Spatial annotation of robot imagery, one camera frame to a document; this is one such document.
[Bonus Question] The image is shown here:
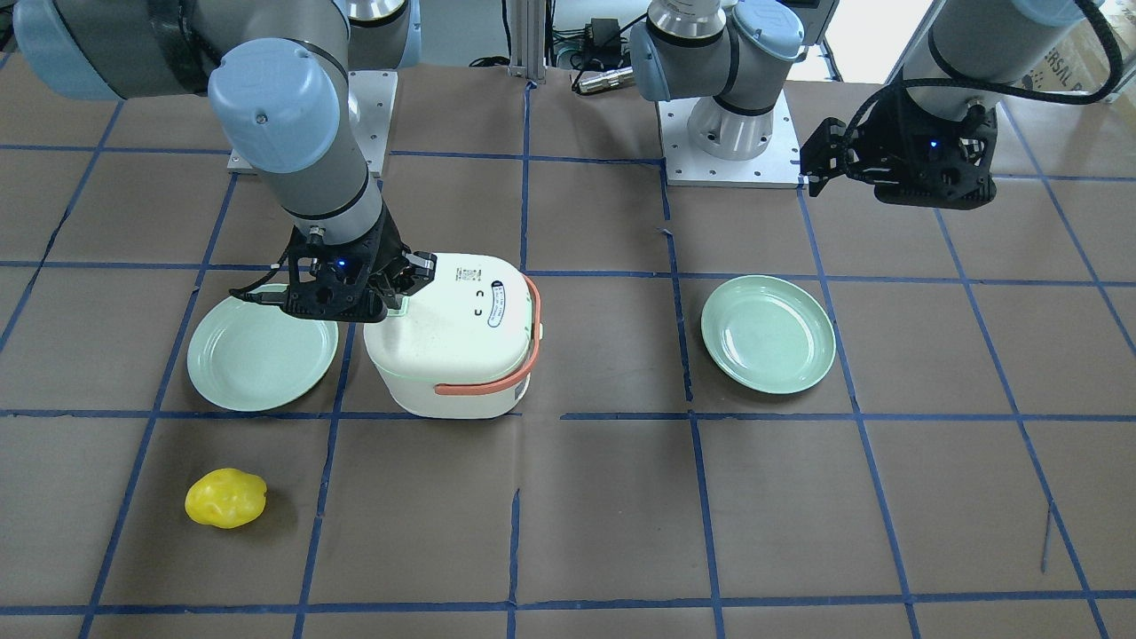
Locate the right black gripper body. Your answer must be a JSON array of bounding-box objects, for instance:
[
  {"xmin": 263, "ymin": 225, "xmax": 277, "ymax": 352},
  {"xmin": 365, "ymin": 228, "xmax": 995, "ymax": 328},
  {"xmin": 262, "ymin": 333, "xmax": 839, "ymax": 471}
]
[{"xmin": 229, "ymin": 208, "xmax": 414, "ymax": 323}]

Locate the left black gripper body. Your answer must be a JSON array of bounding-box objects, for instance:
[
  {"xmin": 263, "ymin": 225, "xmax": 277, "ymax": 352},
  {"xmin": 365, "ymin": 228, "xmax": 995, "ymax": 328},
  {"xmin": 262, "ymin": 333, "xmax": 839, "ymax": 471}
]
[{"xmin": 847, "ymin": 91, "xmax": 999, "ymax": 210}]

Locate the white rice cooker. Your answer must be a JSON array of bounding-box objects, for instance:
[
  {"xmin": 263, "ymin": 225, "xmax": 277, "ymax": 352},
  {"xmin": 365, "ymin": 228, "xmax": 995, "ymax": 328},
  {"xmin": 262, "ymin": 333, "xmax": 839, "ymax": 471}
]
[{"xmin": 364, "ymin": 252, "xmax": 542, "ymax": 418}]

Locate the green plate near right arm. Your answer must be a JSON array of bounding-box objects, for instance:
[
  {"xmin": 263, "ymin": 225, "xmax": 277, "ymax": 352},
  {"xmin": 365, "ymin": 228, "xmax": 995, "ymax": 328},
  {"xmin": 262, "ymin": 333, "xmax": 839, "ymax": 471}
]
[{"xmin": 186, "ymin": 296, "xmax": 339, "ymax": 412}]

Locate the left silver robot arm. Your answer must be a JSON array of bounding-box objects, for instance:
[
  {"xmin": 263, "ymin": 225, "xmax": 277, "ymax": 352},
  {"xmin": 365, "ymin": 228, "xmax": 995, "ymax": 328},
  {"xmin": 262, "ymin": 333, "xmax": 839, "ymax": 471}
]
[{"xmin": 630, "ymin": 1, "xmax": 1124, "ymax": 210}]

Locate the green plate near left arm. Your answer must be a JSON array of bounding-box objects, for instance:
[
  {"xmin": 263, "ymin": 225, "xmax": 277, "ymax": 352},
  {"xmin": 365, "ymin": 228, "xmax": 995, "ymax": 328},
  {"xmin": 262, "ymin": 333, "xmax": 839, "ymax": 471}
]
[{"xmin": 699, "ymin": 274, "xmax": 836, "ymax": 395}]

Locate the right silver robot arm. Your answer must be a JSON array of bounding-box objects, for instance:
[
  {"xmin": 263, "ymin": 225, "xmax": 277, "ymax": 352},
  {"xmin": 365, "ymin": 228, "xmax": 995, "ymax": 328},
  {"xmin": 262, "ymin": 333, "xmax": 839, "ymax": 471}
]
[{"xmin": 12, "ymin": 1, "xmax": 437, "ymax": 323}]

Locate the black power adapter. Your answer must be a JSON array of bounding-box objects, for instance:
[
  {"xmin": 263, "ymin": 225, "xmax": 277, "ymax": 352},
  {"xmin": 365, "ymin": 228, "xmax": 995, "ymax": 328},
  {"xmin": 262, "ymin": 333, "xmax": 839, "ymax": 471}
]
[{"xmin": 584, "ymin": 17, "xmax": 621, "ymax": 50}]

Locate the yellow toy lemon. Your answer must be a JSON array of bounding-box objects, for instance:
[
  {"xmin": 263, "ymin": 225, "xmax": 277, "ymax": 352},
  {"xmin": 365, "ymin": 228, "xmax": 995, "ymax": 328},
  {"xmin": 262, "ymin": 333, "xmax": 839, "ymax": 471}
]
[{"xmin": 184, "ymin": 468, "xmax": 268, "ymax": 529}]

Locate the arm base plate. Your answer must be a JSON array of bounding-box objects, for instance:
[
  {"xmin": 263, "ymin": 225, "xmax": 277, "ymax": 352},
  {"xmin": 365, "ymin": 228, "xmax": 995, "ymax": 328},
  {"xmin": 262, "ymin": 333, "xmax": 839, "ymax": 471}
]
[
  {"xmin": 209, "ymin": 66, "xmax": 398, "ymax": 179},
  {"xmin": 655, "ymin": 93, "xmax": 800, "ymax": 189}
]

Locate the aluminium frame post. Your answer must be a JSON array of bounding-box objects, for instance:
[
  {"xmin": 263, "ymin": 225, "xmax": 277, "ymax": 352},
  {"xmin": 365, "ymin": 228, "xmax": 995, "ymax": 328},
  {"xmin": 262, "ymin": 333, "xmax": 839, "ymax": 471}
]
[{"xmin": 506, "ymin": 1, "xmax": 552, "ymax": 85}]

